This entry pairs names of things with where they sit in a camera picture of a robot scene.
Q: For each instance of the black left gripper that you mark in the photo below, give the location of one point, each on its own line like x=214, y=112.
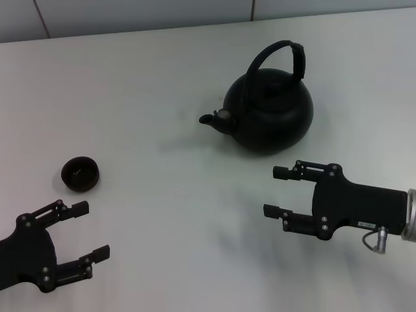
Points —
x=29, y=250

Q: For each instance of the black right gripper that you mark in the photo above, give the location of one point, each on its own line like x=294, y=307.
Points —
x=357, y=204

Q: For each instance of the dark brown teacup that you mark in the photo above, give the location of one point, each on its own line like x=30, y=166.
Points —
x=81, y=183

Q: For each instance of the black round teapot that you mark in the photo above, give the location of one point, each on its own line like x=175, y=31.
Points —
x=276, y=110

